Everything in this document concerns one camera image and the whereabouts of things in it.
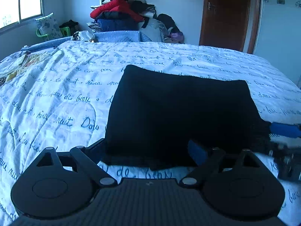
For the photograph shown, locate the black pants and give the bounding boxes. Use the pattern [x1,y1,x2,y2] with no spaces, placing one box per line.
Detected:
[102,65,270,170]

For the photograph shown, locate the brown wooden door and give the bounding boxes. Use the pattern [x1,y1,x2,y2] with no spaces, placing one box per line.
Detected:
[199,0,262,54]

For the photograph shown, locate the floral pillow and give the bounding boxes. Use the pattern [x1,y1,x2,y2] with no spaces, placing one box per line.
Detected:
[35,13,59,34]

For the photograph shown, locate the pile of clothes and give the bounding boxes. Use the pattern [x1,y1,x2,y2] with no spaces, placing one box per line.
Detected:
[87,0,185,44]

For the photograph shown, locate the window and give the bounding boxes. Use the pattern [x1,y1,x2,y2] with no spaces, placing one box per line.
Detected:
[1,0,44,32]

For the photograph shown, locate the light blue knitted blanket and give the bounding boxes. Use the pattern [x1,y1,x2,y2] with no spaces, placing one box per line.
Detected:
[20,31,151,53]

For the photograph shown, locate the white bedspread with script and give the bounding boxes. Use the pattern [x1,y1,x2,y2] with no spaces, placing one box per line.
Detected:
[1,41,300,225]

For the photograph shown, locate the green plastic chair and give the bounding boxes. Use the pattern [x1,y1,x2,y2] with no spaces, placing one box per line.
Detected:
[36,27,71,41]

